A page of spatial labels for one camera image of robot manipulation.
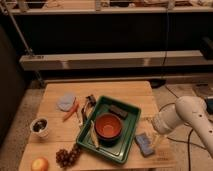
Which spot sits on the yellow red apple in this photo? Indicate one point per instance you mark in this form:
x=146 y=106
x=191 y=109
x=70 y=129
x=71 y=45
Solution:
x=40 y=164

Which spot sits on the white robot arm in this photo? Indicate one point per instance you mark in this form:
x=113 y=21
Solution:
x=186 y=109

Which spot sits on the red bowl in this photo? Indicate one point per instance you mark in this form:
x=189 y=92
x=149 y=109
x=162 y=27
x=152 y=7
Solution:
x=108 y=126

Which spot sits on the dark rectangular block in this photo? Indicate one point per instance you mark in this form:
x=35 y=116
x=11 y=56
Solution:
x=118 y=111

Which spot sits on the orange carrot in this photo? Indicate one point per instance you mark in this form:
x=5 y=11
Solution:
x=73 y=109

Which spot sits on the grey metal shelf rack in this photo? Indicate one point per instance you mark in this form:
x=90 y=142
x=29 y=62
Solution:
x=150 y=42

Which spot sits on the green plastic tray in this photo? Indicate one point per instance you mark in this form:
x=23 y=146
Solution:
x=116 y=149

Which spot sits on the blue sponge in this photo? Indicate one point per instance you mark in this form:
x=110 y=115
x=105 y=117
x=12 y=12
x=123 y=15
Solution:
x=143 y=143

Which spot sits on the white cup with dark contents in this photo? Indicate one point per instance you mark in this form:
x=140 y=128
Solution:
x=39 y=127

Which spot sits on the bunch of dark grapes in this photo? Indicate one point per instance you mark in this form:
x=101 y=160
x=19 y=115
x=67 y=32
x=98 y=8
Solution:
x=65 y=158

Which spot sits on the dark device on floor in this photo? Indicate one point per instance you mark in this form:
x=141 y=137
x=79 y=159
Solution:
x=205 y=92

